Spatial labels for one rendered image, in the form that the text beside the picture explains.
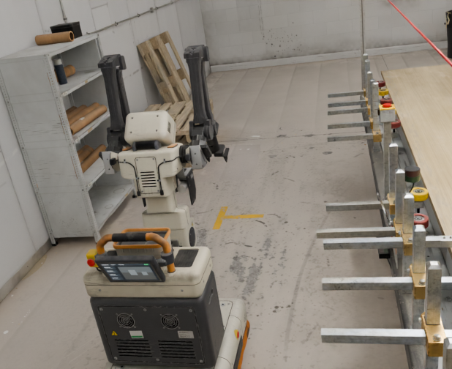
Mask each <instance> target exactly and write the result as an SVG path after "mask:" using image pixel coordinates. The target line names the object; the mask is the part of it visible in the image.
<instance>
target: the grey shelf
mask: <svg viewBox="0 0 452 369"><path fill-rule="evenodd" d="M96 40H97V41H96ZM97 46H98V47H97ZM98 49H99V51H98ZM99 55H100V57H99ZM103 56H104V53H103V50H102V45H101V41H100V38H99V34H88V35H83V36H82V37H78V38H76V39H74V41H72V42H62V43H56V44H49V45H35V46H32V47H30V48H27V49H24V50H21V51H18V52H16V53H12V54H10V55H7V56H4V57H1V58H0V87H1V90H2V93H3V95H4V99H5V102H6V104H7V108H8V111H9V113H10V117H11V120H12V124H13V127H14V129H15V133H16V136H17V138H18V142H19V144H20V148H21V151H22V153H23V157H24V160H25V163H26V167H27V169H28V172H29V176H30V178H31V182H32V184H33V187H34V191H35V193H36V196H37V200H38V203H39V207H40V209H41V212H42V216H43V218H44V221H45V225H46V227H47V230H48V233H49V237H50V240H51V243H52V244H51V245H52V246H57V244H58V242H55V239H54V238H61V237H85V236H94V238H95V242H96V244H97V242H98V241H99V240H100V239H101V236H100V234H99V230H100V229H101V227H103V225H104V224H105V221H106V220H107V219H108V218H109V217H110V216H111V215H112V214H113V213H114V212H115V211H116V210H117V208H118V207H119V206H120V204H121V203H122V202H123V200H124V199H125V198H126V197H127V196H128V195H129V193H130V192H131V191H132V192H133V196H132V197H133V198H137V195H136V190H135V184H134V181H133V179H125V178H123V177H122V176H121V171H119V172H117V173H116V174H106V173H105V167H104V163H103V160H102V159H101V158H99V159H97V160H96V161H95V162H94V163H93V164H92V165H91V166H90V167H89V168H88V169H87V170H86V171H85V172H84V173H83V172H82V168H81V166H80V161H79V158H78V153H77V151H78V150H79V149H81V148H82V147H83V146H85V145H89V146H90V147H92V148H93V149H94V150H95V149H96V148H97V147H98V146H99V145H101V144H103V145H105V146H106V147H108V143H107V134H108V133H107V128H108V127H110V112H109V107H108V99H107V95H106V89H105V81H104V78H103V75H102V72H101V69H100V68H98V63H99V61H100V58H101V59H102V57H103ZM61 58H62V59H61ZM54 59H61V62H62V64H63V63H64V64H63V66H65V67H66V66H67V65H72V66H73V67H74V68H75V74H73V75H71V76H69V77H67V83H66V84H62V85H60V84H59V82H57V80H56V75H55V72H54V70H55V67H54V62H53V60H54ZM62 60H63V61H62ZM47 73H48V74H47ZM48 77H49V79H48ZM49 80H50V81H49ZM71 93H72V94H71ZM70 98H71V99H70ZM72 98H73V99H72ZM73 101H74V102H73ZM93 103H99V104H100V105H105V106H106V107H107V111H106V112H105V113H104V114H103V115H101V116H100V117H98V118H97V119H95V120H94V121H93V122H91V123H90V124H88V125H87V126H85V127H84V128H83V129H82V130H80V131H78V132H77V133H75V134H74V135H72V132H71V129H70V126H69V122H68V119H67V114H66V110H67V109H69V108H71V107H72V106H75V107H77V108H78V107H80V106H81V105H86V106H87V107H89V106H90V105H91V104H93ZM68 104H69V105H68ZM59 116H60V117H59ZM60 118H61V120H60ZM61 123H62V125H61ZM62 126H63V127H62ZM63 128H64V130H63ZM84 141H85V143H84ZM76 155H77V156H76ZM71 157H72V158H71ZM72 162H73V163H72ZM73 165H74V166H73ZM76 166H77V167H76ZM74 167H75V168H74ZM75 172H76V173H75ZM76 175H77V176H76ZM129 181H130V182H129ZM95 182H96V183H95ZM130 183H131V184H130ZM96 185H97V186H96ZM37 186H38V187H37ZM93 234H94V235H93ZM53 236H54V237H53Z"/></svg>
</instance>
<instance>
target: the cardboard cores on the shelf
mask: <svg viewBox="0 0 452 369"><path fill-rule="evenodd" d="M64 71H65V75H66V77H69V76H71V75H73V74H75V68H74V67H73V66H72V65H67V66H66V67H64ZM106 111H107V107H106V106H105V105H100V104H99V103H97V102H95V103H93V104H91V105H90V106H89V107H87V106H86V105H81V106H80V107H78V108H77V107H75V106H72V107H71V108H69V109H67V110H66V114H67V119H68V122H69V126H70V129H71V132H72V135H74V134H75V133H77V132H78V131H80V130H82V129H83V128H84V127H85V126H87V125H88V124H90V123H91V122H93V121H94V120H95V119H97V118H98V117H100V116H101V115H103V114H104V113H105V112H106ZM106 148H107V147H106V146H105V145H103V144H101V145H99V146H98V147H97V148H96V149H95V150H94V149H93V148H92V147H90V146H89V145H85V146H83V147H82V148H81V149H79V150H78V151H77V153H78V158H79V161H80V166H81V168H82V172H83V173H84V172H85V171H86V170H87V169H88V168H89V167H90V166H91V165H92V164H93V163H94V162H95V161H96V160H97V159H99V153H100V152H105V149H106Z"/></svg>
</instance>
